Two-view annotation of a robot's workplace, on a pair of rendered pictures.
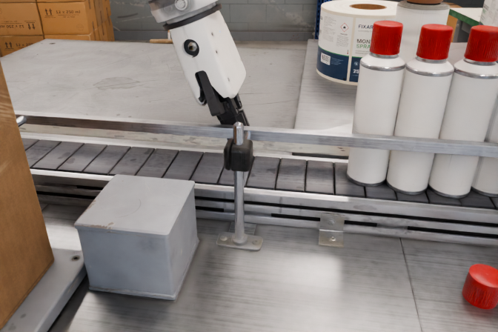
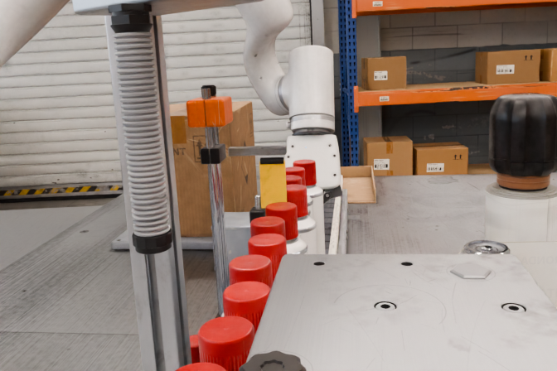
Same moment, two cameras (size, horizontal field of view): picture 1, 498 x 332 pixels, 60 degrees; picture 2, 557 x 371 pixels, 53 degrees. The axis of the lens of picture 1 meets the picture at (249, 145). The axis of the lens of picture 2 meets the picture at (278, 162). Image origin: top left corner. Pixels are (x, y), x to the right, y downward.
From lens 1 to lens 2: 105 cm
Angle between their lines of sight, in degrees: 84
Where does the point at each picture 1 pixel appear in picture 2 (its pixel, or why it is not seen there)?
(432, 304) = not seen: hidden behind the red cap
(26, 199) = (225, 195)
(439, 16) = (495, 203)
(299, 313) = (197, 300)
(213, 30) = (295, 144)
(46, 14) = not seen: outside the picture
